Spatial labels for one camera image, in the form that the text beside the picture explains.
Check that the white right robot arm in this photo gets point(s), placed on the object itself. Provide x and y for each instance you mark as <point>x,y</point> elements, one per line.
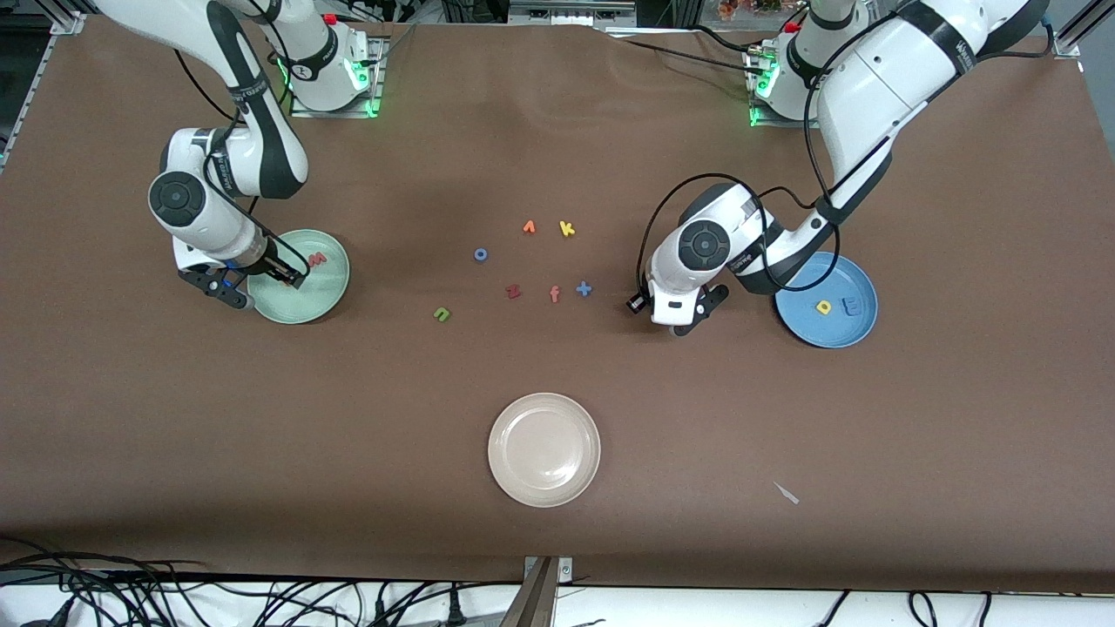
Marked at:
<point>200,218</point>

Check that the blue plate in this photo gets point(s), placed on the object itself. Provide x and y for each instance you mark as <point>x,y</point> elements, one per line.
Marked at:
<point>836,331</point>

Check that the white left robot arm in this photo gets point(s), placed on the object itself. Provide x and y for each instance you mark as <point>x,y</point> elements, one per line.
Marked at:
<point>880,78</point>

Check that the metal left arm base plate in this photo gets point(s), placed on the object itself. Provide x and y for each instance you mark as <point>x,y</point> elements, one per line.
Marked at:
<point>771,122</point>

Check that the blue foam letter m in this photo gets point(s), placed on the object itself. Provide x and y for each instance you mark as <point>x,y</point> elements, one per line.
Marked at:
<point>852,306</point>

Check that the green plate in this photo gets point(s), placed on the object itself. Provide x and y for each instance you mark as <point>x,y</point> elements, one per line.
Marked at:
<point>322,296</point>

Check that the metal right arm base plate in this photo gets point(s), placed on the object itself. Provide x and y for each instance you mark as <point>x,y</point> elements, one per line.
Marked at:
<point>376,83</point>

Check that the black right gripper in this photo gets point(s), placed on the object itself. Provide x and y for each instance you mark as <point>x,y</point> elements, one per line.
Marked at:
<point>277,266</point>

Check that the brown table cover sheet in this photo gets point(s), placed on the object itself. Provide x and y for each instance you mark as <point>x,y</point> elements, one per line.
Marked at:
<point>557,131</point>

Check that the beige plate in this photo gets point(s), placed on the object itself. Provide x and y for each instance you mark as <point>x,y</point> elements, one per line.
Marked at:
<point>544,450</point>

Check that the small white paper scrap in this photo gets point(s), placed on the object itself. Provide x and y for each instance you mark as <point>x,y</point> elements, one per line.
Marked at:
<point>787,494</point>

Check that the aluminium frame profile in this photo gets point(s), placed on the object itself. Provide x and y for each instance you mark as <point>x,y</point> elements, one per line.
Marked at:
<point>41,83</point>
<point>1067,43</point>

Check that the yellow foam letter k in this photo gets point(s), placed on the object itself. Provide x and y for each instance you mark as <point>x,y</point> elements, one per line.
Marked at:
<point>566,229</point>

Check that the metal table clamp bracket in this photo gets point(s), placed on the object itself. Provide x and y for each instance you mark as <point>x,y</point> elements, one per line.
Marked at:
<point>544,592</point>

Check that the silver metal rail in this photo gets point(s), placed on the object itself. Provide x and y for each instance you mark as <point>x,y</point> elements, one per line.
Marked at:
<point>571,10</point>

